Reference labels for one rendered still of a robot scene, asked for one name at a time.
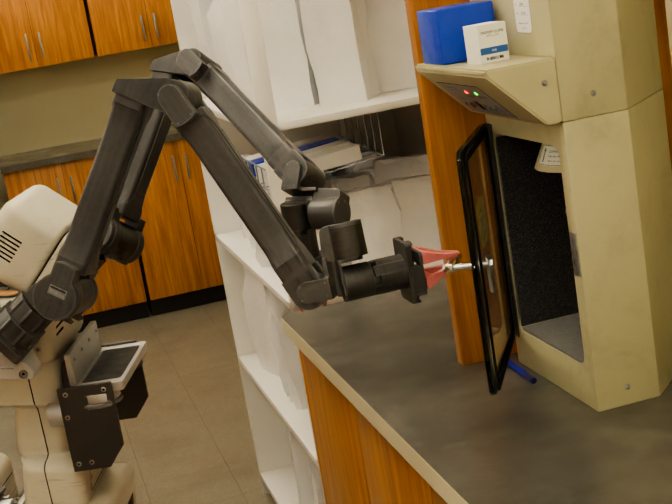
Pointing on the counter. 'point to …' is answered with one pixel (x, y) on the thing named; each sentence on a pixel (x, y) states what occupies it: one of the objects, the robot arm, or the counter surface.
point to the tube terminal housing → (605, 192)
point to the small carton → (486, 42)
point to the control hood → (507, 85)
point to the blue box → (450, 30)
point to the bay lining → (536, 233)
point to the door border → (479, 269)
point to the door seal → (481, 257)
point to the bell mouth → (548, 159)
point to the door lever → (456, 264)
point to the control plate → (475, 98)
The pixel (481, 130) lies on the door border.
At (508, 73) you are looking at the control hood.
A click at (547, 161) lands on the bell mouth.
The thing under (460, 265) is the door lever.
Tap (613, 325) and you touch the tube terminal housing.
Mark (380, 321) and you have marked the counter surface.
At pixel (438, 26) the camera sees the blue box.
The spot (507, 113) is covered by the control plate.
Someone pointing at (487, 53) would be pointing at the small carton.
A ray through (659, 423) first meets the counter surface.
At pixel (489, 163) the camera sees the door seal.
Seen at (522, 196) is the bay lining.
